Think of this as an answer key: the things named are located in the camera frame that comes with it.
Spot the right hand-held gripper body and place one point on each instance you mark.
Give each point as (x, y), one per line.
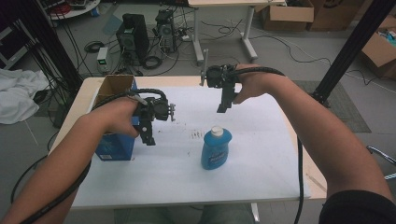
(218, 76)

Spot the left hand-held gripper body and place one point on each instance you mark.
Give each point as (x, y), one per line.
(157, 109)

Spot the blue bottle with white cap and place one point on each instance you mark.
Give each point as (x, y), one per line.
(214, 152)

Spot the person's left hand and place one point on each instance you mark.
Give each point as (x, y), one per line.
(116, 116)

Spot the person's right hand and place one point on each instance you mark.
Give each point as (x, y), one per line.
(255, 81)

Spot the blue cardboard box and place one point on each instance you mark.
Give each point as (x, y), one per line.
(115, 147)

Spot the white power strip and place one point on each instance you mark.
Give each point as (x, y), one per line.
(185, 38)

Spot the white sheet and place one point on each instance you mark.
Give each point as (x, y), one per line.
(255, 155)

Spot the grey computer tower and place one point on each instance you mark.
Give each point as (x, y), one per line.
(166, 31)

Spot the white power supply unit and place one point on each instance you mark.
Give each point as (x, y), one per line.
(102, 59)

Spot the white-legged desk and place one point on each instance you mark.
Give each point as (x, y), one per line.
(236, 2)

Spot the black computer tower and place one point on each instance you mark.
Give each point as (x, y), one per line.
(137, 34)

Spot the grey floor mat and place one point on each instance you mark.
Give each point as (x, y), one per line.
(345, 112)

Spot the thin wooden stick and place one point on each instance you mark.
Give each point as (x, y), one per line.
(316, 182)

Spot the round white table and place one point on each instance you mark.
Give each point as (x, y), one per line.
(77, 12)

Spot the white cloth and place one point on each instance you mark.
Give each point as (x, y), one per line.
(18, 93)

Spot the open brown cardboard box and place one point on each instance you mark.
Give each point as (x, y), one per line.
(378, 51)

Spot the chrome chair leg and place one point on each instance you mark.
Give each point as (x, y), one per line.
(381, 154)

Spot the person's black sleeve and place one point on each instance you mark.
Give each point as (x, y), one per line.
(358, 208)

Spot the grey metal frame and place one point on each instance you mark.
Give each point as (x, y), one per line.
(14, 56)

